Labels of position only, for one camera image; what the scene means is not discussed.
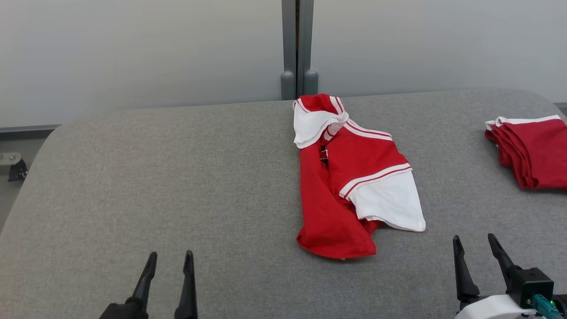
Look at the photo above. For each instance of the grey partition post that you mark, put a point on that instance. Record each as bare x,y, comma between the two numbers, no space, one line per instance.
308,44
289,44

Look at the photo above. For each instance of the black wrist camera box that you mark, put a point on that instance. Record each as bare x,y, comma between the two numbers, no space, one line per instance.
531,283

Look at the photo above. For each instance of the metal floor bracket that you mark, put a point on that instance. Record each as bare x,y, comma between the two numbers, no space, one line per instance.
15,168

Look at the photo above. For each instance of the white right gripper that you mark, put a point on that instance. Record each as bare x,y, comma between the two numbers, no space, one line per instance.
491,310

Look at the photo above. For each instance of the red and white garment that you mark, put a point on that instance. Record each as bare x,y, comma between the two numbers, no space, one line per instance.
350,159

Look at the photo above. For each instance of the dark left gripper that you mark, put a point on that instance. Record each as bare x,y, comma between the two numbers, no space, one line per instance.
119,312

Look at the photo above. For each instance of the folded red garment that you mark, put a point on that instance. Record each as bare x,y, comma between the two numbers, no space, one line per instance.
536,150

